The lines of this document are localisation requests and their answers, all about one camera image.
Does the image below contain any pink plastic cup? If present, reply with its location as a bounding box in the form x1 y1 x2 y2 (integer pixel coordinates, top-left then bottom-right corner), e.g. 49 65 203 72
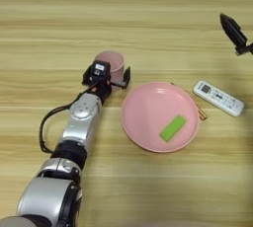
94 50 126 86

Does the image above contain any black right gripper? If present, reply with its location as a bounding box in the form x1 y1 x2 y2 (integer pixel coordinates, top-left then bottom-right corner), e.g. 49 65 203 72
219 12 253 57

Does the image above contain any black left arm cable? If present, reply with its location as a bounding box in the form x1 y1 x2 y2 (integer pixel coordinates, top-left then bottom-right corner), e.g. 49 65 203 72
39 87 97 155

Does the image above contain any green rectangular block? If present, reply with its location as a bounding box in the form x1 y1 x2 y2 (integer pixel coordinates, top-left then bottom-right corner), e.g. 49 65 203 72
159 114 188 143

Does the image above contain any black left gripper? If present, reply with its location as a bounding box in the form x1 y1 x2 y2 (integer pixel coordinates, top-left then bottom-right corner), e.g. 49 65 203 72
82 66 131 106

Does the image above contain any white remote control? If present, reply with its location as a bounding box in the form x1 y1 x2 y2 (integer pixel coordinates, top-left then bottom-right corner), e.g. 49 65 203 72
192 80 245 117

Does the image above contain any pink plastic plate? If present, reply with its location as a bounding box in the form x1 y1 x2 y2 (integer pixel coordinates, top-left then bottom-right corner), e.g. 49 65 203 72
121 81 201 154

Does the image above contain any left gripper labelled black box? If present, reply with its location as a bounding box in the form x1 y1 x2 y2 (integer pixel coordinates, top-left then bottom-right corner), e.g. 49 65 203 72
90 60 112 82

